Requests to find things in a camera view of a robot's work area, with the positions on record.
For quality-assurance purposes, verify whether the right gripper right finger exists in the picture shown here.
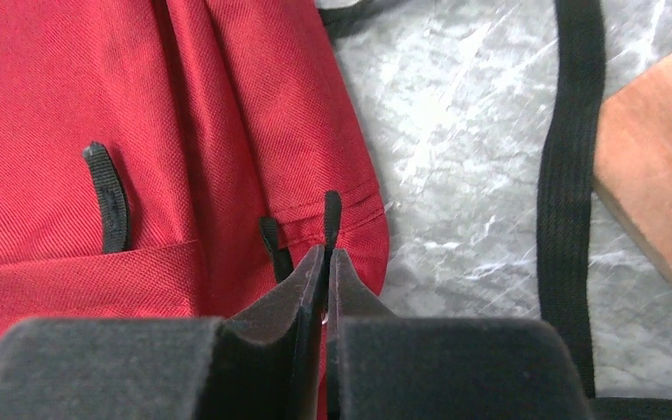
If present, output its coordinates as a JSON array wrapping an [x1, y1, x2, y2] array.
[[326, 249, 593, 419]]

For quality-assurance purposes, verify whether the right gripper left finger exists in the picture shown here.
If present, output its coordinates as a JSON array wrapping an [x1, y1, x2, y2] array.
[[0, 246, 325, 419]]

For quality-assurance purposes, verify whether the red student backpack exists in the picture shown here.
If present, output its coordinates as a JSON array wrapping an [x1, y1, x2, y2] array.
[[0, 0, 606, 420]]

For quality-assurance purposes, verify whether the wooden board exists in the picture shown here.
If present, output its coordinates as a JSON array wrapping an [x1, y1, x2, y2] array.
[[594, 53, 672, 286]]

